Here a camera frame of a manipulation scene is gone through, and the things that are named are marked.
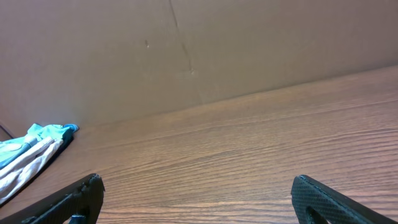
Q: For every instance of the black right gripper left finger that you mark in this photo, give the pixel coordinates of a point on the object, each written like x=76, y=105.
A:
x=79, y=202

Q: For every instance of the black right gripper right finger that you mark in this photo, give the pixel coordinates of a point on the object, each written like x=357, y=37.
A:
x=314, y=202

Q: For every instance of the black garment under pile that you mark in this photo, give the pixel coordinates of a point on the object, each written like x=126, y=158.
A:
x=46, y=165

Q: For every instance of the beige folded shorts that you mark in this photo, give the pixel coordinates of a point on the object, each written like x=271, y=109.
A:
x=21, y=168

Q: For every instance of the light blue shirt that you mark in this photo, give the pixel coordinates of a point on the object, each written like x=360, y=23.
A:
x=13, y=148

